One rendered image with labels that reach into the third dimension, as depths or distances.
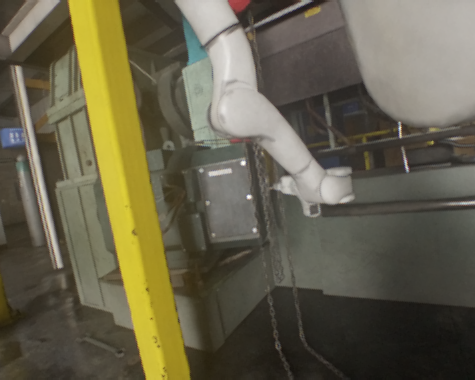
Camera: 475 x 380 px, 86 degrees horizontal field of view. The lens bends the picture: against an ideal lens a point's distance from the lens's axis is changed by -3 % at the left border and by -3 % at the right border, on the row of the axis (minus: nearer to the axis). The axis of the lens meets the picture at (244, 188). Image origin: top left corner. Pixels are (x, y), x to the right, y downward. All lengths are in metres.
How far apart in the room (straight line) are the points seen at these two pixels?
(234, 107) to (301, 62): 1.07
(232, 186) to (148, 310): 0.53
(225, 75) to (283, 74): 1.05
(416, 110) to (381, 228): 1.21
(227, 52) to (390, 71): 0.35
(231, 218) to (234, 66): 0.71
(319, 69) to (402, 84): 1.29
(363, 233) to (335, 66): 0.81
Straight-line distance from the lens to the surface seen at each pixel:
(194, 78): 1.91
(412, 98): 0.19
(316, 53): 1.49
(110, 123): 0.79
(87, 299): 2.20
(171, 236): 1.21
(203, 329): 1.25
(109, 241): 1.38
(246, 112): 0.47
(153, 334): 0.87
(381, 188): 1.34
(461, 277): 1.46
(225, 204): 1.08
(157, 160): 1.19
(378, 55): 0.21
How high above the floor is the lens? 0.73
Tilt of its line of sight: 4 degrees down
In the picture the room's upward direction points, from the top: 10 degrees counter-clockwise
